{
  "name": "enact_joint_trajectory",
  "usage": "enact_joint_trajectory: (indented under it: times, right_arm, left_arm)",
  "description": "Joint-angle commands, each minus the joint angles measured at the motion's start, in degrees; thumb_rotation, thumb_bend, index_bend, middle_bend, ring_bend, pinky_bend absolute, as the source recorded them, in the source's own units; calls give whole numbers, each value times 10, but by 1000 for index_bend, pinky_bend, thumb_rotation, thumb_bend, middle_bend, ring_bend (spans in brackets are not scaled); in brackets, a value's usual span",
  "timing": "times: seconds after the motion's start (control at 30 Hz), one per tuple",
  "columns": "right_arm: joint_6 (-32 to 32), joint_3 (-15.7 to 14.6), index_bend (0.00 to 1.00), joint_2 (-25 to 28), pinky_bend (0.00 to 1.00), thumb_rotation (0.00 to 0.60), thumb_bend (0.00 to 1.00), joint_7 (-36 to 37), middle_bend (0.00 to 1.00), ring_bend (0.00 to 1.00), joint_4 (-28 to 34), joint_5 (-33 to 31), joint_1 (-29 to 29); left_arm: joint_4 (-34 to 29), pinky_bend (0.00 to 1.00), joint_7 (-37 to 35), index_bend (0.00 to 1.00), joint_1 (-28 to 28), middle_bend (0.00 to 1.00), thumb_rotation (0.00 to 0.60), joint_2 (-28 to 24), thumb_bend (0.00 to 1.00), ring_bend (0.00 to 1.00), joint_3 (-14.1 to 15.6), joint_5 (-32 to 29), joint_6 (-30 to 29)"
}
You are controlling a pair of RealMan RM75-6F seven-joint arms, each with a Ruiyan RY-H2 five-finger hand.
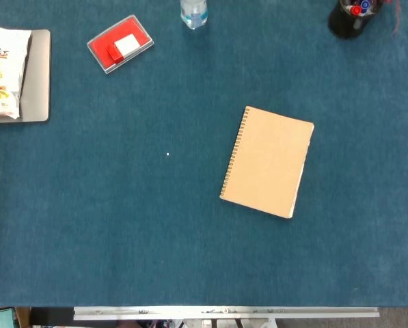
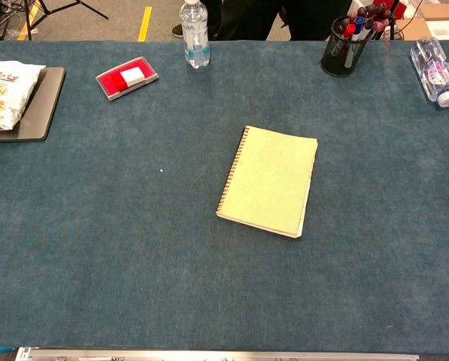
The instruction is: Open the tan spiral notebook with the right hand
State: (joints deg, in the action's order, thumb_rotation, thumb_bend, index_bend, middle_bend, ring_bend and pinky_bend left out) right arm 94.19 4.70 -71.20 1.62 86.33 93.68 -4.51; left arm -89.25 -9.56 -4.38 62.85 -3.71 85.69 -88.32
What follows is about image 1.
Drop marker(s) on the tan spiral notebook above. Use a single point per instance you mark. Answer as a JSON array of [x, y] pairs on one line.
[[268, 160]]

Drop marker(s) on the blue felt table mat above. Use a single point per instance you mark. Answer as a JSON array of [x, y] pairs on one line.
[[156, 188]]

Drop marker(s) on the red white stamp block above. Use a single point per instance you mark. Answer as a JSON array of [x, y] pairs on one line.
[[123, 48]]

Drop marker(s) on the red stamp pad case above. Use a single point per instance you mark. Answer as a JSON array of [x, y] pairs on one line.
[[102, 53]]

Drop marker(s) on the clear plastic water bottle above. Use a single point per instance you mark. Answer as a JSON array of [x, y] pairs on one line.
[[193, 13]]

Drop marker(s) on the black pen holder cup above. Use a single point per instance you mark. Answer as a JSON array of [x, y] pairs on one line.
[[347, 22]]

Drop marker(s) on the red capped marker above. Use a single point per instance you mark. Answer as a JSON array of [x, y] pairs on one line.
[[356, 10]]

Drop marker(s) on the white snack bag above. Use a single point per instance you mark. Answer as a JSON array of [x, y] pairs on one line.
[[0, 71]]

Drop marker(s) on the blue capped marker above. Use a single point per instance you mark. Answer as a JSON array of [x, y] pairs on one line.
[[365, 4]]

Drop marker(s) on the aluminium frame rail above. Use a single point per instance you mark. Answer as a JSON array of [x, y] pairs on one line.
[[224, 312]]

